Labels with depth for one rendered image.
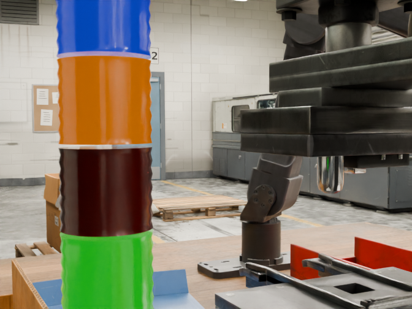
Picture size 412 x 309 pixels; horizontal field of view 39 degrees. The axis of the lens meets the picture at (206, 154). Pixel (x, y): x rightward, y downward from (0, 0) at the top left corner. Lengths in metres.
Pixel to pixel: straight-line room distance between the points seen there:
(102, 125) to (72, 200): 0.03
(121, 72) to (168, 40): 11.75
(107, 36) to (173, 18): 11.86
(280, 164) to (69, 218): 0.66
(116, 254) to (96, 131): 0.05
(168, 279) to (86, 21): 0.52
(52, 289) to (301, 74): 0.39
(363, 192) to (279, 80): 7.28
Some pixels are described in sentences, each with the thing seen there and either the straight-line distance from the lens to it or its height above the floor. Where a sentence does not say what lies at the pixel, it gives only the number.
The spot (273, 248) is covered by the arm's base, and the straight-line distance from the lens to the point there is 0.91.
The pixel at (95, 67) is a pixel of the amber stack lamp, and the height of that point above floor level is 1.15.
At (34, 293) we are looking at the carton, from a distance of 0.58.
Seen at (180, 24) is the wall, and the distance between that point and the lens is 12.11.
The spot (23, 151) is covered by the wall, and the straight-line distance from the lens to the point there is 11.27.
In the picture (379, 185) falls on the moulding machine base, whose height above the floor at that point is 0.35.
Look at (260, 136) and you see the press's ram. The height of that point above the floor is 1.12.
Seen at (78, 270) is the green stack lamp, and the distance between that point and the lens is 0.23.
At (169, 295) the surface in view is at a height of 0.92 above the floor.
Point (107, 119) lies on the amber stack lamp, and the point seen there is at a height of 1.13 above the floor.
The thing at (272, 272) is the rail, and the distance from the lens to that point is 0.56.
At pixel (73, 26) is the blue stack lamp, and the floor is 1.17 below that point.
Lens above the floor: 1.13
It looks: 3 degrees down
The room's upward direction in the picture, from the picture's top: straight up
